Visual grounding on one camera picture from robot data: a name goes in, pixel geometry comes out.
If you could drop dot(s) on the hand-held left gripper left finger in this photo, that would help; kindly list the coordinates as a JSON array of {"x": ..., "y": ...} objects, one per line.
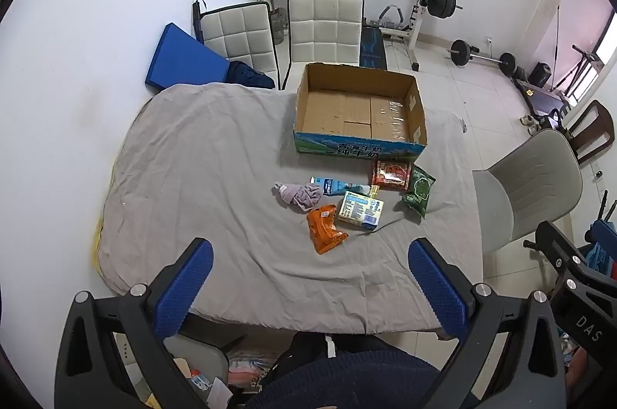
[{"x": 185, "y": 288}]

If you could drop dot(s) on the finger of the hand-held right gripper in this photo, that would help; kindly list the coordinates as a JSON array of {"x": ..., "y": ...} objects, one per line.
[
  {"x": 561, "y": 247},
  {"x": 606, "y": 229}
]

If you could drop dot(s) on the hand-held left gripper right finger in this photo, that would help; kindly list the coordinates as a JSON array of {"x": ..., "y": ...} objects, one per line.
[{"x": 436, "y": 288}]

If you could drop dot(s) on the green snack packet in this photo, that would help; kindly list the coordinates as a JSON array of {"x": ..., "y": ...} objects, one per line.
[{"x": 420, "y": 192}]

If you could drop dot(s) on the red snack packet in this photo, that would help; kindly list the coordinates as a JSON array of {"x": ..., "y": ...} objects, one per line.
[{"x": 390, "y": 173}]

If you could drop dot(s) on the orange snack packet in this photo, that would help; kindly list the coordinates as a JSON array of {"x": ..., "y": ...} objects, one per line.
[{"x": 325, "y": 228}]

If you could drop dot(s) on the blue and white tube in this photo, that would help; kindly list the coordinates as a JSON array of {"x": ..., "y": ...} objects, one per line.
[{"x": 337, "y": 186}]

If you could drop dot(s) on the purple cloth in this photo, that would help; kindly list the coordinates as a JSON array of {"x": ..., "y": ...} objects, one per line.
[{"x": 301, "y": 196}]

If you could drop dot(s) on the cardboard box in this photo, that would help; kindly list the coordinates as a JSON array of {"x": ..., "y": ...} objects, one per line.
[{"x": 356, "y": 115}]

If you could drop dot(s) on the grey chair seat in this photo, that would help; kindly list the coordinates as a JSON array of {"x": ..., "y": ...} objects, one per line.
[{"x": 197, "y": 353}]

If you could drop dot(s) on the beige plastic chair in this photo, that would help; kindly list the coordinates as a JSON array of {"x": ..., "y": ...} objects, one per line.
[{"x": 530, "y": 182}]

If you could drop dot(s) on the brown wooden chair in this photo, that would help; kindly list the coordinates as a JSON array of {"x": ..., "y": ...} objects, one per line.
[{"x": 595, "y": 127}]

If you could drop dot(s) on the patterned cloth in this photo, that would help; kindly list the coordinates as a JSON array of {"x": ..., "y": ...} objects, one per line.
[{"x": 248, "y": 373}]

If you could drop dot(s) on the grey table cloth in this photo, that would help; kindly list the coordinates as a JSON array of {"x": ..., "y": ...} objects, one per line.
[{"x": 207, "y": 177}]

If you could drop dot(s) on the pair of light shoes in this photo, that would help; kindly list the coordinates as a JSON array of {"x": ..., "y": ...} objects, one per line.
[{"x": 530, "y": 124}]

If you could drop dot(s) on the person's dark blue sweater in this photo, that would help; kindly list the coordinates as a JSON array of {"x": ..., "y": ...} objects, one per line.
[{"x": 347, "y": 382}]

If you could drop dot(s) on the black exercise machine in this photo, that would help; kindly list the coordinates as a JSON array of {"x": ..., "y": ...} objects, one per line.
[{"x": 540, "y": 95}]

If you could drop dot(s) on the black speaker box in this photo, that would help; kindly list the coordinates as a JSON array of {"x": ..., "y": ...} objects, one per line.
[{"x": 540, "y": 75}]

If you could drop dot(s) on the short barbell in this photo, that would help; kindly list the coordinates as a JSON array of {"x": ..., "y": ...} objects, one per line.
[{"x": 460, "y": 52}]

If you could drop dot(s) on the dark blue garment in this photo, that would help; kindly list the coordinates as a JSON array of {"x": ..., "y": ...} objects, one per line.
[{"x": 248, "y": 76}]

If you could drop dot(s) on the blue foam mat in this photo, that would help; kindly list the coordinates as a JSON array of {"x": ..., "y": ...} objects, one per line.
[{"x": 185, "y": 57}]

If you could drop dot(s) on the black bench pad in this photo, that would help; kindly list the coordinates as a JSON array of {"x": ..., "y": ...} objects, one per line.
[{"x": 373, "y": 49}]

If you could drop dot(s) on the white padded chair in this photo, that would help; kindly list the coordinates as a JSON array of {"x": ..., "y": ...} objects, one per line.
[
  {"x": 325, "y": 28},
  {"x": 238, "y": 35}
]

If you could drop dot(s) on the black rolled umbrella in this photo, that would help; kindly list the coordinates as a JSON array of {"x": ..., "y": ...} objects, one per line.
[{"x": 196, "y": 20}]

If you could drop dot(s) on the white weight bench rack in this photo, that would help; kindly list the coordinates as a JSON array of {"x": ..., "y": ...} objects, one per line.
[{"x": 419, "y": 18}]

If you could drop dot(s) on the clear water jug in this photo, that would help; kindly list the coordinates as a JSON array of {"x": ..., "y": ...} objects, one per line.
[{"x": 277, "y": 23}]

